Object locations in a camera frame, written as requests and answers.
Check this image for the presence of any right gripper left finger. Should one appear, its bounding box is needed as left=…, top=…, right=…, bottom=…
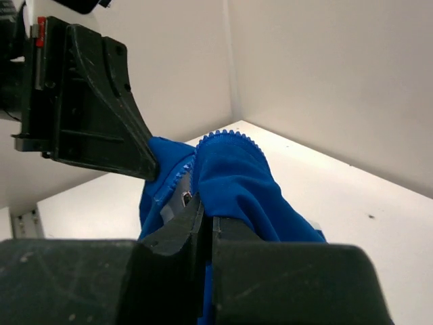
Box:
left=140, top=196, right=205, bottom=256

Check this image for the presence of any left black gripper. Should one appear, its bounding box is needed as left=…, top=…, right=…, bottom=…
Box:
left=1, top=1, right=159, bottom=181

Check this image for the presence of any aluminium right side rail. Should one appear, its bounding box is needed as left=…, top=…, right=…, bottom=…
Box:
left=11, top=209, right=45, bottom=239

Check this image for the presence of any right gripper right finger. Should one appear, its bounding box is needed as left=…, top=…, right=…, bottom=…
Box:
left=212, top=217, right=260, bottom=242

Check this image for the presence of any red white blue jacket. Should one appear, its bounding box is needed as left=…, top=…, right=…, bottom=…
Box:
left=137, top=127, right=327, bottom=325

